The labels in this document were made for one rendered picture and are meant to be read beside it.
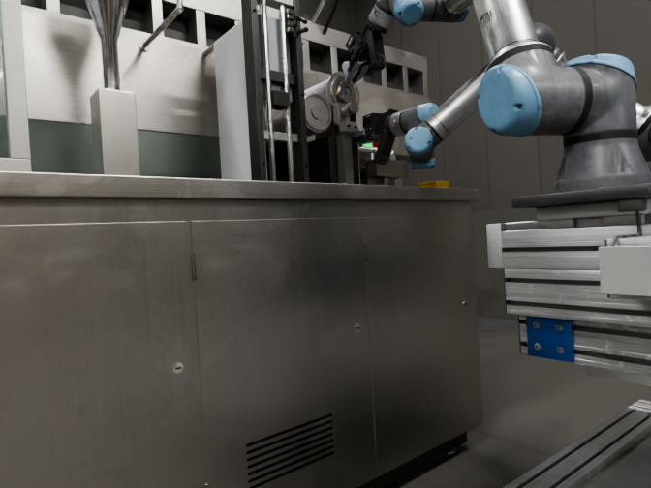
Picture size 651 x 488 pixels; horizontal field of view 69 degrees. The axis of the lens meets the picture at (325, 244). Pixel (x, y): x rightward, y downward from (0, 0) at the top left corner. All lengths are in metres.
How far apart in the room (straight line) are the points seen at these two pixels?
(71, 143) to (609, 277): 1.39
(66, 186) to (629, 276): 0.89
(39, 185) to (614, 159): 0.96
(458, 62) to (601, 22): 1.05
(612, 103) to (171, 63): 1.31
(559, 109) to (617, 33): 2.71
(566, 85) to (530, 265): 0.32
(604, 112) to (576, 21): 2.79
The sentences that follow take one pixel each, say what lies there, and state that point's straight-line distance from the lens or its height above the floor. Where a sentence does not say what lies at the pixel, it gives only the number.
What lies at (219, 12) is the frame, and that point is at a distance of 1.93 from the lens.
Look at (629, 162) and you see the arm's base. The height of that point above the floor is 0.86.
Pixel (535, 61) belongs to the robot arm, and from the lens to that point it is 0.91.
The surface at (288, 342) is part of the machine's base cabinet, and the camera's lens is 1.16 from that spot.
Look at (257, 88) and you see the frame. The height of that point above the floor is 1.16.
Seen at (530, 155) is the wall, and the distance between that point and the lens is 3.68.
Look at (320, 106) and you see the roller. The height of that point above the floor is 1.19.
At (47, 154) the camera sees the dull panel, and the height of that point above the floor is 1.04.
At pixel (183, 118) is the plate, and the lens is 1.72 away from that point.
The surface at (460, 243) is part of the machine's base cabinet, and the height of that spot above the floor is 0.72.
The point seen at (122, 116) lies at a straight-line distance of 1.36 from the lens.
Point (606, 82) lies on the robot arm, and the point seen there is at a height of 1.00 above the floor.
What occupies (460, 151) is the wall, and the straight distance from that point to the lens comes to 4.01.
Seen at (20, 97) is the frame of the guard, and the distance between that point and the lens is 1.02.
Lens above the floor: 0.76
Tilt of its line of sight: 1 degrees down
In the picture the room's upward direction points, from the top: 3 degrees counter-clockwise
